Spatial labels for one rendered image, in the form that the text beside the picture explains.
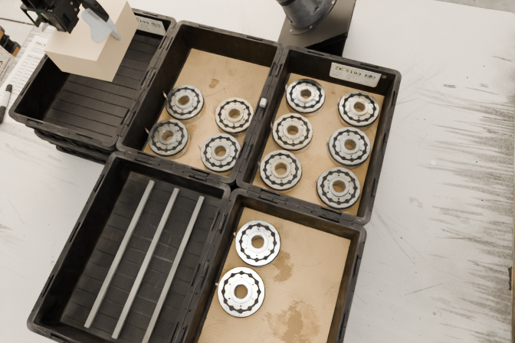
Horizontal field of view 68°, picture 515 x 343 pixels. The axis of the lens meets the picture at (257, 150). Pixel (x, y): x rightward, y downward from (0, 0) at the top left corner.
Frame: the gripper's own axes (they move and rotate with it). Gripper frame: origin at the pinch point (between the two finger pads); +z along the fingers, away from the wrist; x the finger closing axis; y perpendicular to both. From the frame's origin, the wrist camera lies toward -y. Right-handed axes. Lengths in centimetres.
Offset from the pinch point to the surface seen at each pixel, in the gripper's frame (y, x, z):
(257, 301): 43, 47, 24
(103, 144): 18.9, 3.3, 16.7
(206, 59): -15.9, 15.9, 27.0
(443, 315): 34, 91, 39
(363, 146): 2, 63, 24
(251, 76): -13.4, 30.1, 27.0
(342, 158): 6, 59, 24
